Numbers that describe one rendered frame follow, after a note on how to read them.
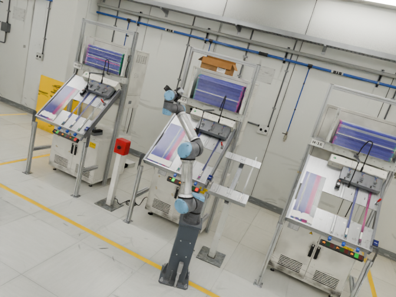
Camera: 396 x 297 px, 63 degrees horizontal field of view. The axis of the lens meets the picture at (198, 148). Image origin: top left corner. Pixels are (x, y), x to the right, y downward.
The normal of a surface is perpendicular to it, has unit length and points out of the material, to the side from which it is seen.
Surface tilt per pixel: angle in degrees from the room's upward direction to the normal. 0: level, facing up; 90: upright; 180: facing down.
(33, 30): 90
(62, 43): 90
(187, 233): 90
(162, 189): 90
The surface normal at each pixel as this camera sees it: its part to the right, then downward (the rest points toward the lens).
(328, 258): -0.36, 0.14
